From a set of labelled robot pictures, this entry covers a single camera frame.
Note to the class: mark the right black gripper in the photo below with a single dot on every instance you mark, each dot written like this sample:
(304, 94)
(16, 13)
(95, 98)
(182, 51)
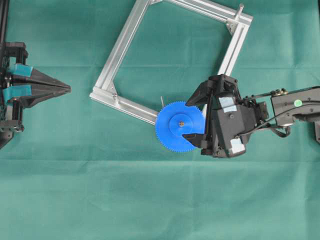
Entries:
(228, 116)

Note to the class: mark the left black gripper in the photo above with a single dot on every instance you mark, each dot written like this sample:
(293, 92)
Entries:
(15, 93)

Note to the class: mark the blue plastic gear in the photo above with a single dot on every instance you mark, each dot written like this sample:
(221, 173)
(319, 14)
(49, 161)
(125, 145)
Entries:
(167, 128)

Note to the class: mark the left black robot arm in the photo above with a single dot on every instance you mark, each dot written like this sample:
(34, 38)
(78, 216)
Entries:
(4, 12)

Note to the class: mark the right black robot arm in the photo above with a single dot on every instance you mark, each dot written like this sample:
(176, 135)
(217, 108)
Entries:
(285, 108)

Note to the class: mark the tall steel shaft pin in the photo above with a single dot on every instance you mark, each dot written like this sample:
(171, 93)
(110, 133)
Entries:
(239, 12)

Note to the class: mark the square aluminium extrusion frame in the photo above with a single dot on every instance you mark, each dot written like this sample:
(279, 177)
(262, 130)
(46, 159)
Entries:
(104, 90)

